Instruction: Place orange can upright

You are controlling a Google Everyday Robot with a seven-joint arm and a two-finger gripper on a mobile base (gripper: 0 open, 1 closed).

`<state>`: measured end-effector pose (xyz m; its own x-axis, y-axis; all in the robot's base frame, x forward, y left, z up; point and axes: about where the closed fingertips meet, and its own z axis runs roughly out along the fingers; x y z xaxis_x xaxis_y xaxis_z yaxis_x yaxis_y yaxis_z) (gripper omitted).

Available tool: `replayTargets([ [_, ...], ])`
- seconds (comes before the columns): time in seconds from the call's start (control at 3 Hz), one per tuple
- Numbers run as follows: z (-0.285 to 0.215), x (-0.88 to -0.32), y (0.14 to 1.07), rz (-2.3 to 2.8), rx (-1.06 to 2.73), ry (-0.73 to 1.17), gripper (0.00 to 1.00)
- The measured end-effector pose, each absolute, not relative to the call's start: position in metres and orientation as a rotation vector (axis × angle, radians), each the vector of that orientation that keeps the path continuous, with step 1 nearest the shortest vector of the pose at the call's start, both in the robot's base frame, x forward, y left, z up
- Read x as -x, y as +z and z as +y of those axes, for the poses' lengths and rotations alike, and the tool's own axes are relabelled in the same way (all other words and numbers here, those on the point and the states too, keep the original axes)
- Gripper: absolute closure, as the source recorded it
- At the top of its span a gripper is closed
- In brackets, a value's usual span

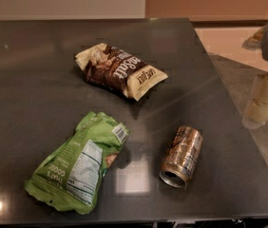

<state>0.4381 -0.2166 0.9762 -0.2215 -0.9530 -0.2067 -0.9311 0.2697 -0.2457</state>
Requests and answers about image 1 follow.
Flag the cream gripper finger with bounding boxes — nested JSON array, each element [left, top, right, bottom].
[[242, 72, 268, 129]]

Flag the orange soda can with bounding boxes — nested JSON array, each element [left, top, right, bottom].
[[160, 126, 203, 188]]

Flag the brown and cream chip bag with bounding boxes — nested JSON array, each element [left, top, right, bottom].
[[75, 43, 168, 101]]

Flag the green chip bag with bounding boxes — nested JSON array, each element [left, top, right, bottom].
[[25, 112, 129, 215]]

